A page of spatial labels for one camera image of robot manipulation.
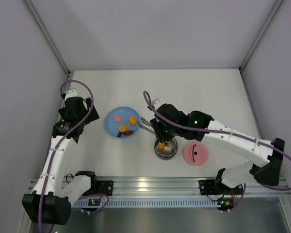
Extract beige cube food piece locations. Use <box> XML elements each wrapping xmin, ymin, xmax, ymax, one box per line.
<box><xmin>163</xmin><ymin>146</ymin><xmax>172</xmax><ymax>153</ymax></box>

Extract metal tongs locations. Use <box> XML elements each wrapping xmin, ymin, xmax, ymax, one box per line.
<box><xmin>138</xmin><ymin>116</ymin><xmax>155</xmax><ymax>135</ymax></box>

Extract blue plastic plate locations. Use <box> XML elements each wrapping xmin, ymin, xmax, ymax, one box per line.
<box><xmin>104</xmin><ymin>106</ymin><xmax>140</xmax><ymax>139</ymax></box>

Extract orange round food piece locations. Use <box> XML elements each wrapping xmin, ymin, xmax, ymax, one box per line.
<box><xmin>118</xmin><ymin>124</ymin><xmax>127</xmax><ymax>133</ymax></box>

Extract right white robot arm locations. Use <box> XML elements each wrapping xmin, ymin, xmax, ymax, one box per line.
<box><xmin>150</xmin><ymin>99</ymin><xmax>285</xmax><ymax>188</ymax></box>

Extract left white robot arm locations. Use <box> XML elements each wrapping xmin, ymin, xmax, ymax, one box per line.
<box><xmin>22</xmin><ymin>96</ymin><xmax>99</xmax><ymax>225</ymax></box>

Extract round steel lunch box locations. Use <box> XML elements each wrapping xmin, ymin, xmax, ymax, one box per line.
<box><xmin>154</xmin><ymin>138</ymin><xmax>178</xmax><ymax>160</ymax></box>

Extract red-brown shrimp food piece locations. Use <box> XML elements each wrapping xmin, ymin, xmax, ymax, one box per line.
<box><xmin>123</xmin><ymin>130</ymin><xmax>134</xmax><ymax>136</ymax></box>

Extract pink round lid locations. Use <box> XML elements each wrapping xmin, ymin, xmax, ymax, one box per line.
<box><xmin>182</xmin><ymin>141</ymin><xmax>208</xmax><ymax>166</ymax></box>

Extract pink round food piece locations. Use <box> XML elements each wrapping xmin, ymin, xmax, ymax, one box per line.
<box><xmin>113</xmin><ymin>115</ymin><xmax>122</xmax><ymax>122</ymax></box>

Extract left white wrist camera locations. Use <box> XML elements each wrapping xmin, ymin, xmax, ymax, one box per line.
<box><xmin>62</xmin><ymin>88</ymin><xmax>79</xmax><ymax>100</ymax></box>

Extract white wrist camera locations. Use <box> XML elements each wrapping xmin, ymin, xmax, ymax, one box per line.
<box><xmin>62</xmin><ymin>88</ymin><xmax>79</xmax><ymax>100</ymax></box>
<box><xmin>150</xmin><ymin>99</ymin><xmax>166</xmax><ymax>110</ymax></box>

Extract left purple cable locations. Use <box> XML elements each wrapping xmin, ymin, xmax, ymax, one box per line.
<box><xmin>37</xmin><ymin>80</ymin><xmax>110</xmax><ymax>233</ymax></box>

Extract purple cable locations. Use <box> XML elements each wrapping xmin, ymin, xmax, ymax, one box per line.
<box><xmin>143</xmin><ymin>91</ymin><xmax>291</xmax><ymax>214</ymax></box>
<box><xmin>37</xmin><ymin>80</ymin><xmax>110</xmax><ymax>233</ymax></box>

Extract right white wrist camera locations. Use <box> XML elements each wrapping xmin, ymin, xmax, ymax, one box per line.
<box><xmin>150</xmin><ymin>99</ymin><xmax>166</xmax><ymax>110</ymax></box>

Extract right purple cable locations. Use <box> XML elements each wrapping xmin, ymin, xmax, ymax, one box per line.
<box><xmin>143</xmin><ymin>91</ymin><xmax>291</xmax><ymax>214</ymax></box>

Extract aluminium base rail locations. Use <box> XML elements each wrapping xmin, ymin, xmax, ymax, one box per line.
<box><xmin>29</xmin><ymin>176</ymin><xmax>291</xmax><ymax>198</ymax></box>

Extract left aluminium frame post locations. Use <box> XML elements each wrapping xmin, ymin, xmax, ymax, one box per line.
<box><xmin>24</xmin><ymin>0</ymin><xmax>71</xmax><ymax>75</ymax></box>

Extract aluminium frame post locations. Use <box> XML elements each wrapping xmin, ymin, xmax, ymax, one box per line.
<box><xmin>239</xmin><ymin>0</ymin><xmax>286</xmax><ymax>74</ymax></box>
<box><xmin>24</xmin><ymin>0</ymin><xmax>71</xmax><ymax>75</ymax></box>

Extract right aluminium frame post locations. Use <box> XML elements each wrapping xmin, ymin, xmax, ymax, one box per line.
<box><xmin>239</xmin><ymin>0</ymin><xmax>286</xmax><ymax>74</ymax></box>

